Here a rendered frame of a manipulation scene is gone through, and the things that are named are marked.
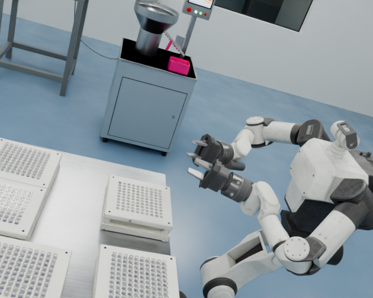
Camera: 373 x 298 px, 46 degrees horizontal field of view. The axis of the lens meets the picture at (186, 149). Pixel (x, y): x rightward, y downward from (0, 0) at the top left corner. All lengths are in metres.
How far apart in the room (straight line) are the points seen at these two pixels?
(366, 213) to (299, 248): 0.25
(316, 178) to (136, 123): 2.29
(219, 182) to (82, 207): 0.51
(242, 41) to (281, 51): 0.59
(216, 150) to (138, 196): 0.34
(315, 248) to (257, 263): 0.46
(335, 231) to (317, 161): 0.30
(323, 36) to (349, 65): 0.63
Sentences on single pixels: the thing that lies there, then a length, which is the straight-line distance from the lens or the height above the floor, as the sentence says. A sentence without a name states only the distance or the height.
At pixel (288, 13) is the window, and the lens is 6.54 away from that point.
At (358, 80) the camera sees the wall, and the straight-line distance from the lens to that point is 7.14.
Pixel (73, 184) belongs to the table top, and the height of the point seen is 0.85.
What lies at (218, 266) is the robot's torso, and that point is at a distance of 1.90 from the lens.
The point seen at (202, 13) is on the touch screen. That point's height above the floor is 1.18.
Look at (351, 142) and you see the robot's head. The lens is 1.61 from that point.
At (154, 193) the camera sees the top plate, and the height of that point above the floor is 0.91.
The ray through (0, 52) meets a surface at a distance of 4.62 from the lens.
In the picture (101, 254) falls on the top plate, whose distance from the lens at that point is 1.40.
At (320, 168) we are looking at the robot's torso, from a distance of 1.60.
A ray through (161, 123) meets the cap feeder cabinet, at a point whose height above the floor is 0.32.
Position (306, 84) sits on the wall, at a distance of 6.86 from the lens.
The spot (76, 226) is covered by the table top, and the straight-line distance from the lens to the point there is 1.58.
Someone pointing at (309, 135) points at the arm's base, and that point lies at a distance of 1.82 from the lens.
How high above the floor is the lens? 1.88
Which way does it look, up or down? 27 degrees down
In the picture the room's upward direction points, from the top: 20 degrees clockwise
